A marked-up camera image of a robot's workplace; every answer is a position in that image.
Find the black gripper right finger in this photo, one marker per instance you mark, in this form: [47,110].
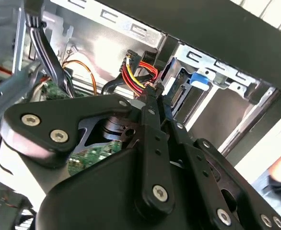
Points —
[198,163]

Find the hard disk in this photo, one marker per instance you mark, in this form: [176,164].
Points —
[199,80]

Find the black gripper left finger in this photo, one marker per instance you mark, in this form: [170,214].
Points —
[59,115]

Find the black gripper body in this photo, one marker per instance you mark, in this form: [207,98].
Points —
[102,196]

